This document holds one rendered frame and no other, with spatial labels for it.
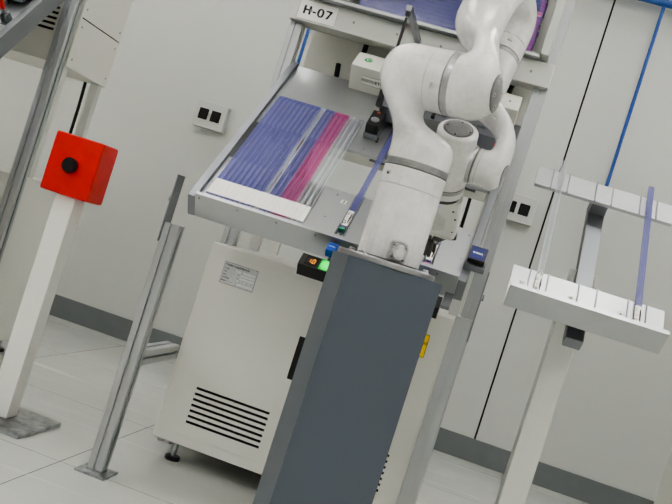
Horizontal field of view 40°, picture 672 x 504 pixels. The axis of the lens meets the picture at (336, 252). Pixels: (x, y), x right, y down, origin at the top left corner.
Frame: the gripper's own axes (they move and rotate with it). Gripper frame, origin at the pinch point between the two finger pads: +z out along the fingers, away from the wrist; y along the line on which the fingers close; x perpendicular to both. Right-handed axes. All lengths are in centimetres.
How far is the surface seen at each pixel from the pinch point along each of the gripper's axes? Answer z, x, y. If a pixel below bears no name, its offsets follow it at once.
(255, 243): 59, 46, -57
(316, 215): 10.2, 10.4, -29.5
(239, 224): 13.4, 2.3, -46.2
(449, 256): 10.2, 10.6, 4.1
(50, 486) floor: 51, -59, -64
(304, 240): 11.9, 2.3, -29.5
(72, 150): 16, 13, -98
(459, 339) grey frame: 20.5, -4.5, 12.4
